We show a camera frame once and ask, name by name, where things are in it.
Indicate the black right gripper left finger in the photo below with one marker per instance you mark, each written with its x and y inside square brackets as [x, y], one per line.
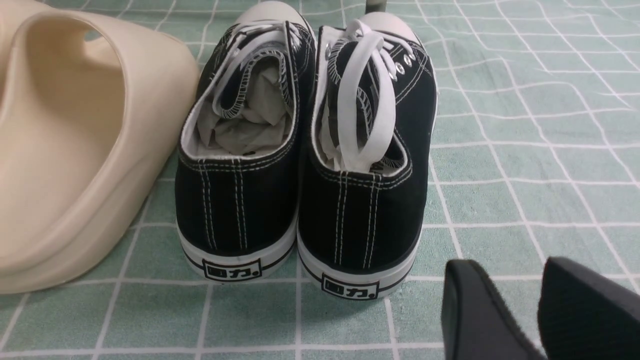
[475, 320]

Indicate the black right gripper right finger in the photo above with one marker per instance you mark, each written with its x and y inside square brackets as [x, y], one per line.
[583, 315]

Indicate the black canvas sneaker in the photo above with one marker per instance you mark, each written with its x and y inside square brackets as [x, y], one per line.
[238, 177]
[364, 181]

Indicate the black canvas sneaker left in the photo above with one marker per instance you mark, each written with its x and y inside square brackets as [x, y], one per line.
[238, 177]

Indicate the black canvas sneaker right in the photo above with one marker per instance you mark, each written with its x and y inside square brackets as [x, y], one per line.
[364, 181]

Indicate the cream foam slide right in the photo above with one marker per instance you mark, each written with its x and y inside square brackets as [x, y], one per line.
[91, 109]

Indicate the green checked tablecloth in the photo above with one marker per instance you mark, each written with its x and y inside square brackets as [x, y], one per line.
[535, 153]

